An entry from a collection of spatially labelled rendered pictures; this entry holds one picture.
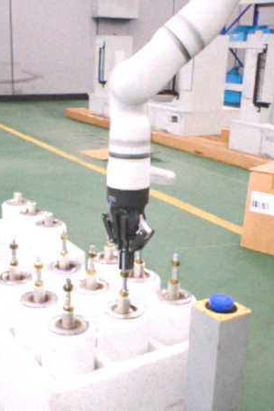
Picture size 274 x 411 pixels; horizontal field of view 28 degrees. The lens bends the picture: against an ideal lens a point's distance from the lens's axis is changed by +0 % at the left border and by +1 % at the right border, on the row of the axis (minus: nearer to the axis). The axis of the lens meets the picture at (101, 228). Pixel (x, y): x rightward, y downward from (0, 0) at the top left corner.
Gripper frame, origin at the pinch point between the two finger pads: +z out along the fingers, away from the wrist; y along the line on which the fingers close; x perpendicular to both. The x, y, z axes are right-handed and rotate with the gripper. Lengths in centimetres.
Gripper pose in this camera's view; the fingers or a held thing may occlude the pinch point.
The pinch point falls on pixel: (126, 260)
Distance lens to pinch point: 100.4
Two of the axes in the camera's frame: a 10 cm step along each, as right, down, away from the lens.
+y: 5.7, 2.7, -7.7
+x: 8.2, -1.7, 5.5
